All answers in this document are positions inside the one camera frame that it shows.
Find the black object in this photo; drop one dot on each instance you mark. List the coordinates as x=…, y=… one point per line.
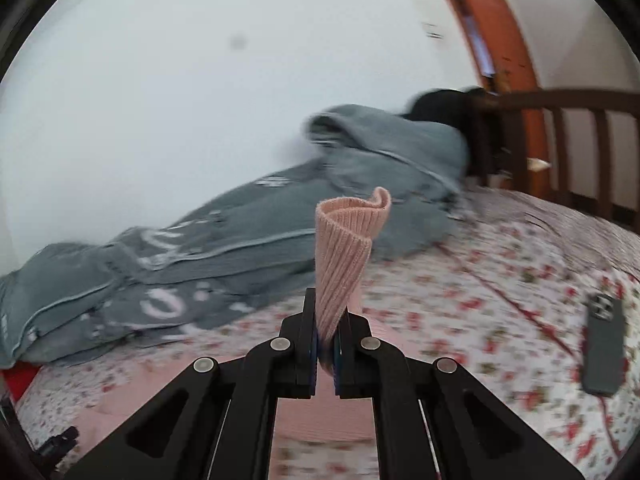
x=55, y=445

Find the orange wooden door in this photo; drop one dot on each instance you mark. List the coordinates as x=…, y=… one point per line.
x=505, y=25

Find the dark smartphone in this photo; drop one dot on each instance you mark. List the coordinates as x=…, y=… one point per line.
x=605, y=345

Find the floral bed sheet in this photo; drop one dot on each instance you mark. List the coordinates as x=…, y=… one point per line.
x=475, y=310

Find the grey printed quilt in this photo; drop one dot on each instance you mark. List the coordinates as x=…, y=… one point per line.
x=250, y=220

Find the white wall switch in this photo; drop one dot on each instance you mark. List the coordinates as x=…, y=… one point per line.
x=433, y=30

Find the pink knit sweater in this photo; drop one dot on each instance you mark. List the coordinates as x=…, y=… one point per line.
x=345, y=240

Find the black cloth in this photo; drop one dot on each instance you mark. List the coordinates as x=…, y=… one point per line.
x=440, y=107

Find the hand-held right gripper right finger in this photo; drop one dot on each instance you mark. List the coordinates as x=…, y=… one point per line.
x=337, y=361

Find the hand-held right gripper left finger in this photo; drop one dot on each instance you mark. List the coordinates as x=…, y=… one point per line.
x=313, y=356

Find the red cloth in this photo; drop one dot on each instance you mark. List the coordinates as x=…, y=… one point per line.
x=17, y=380

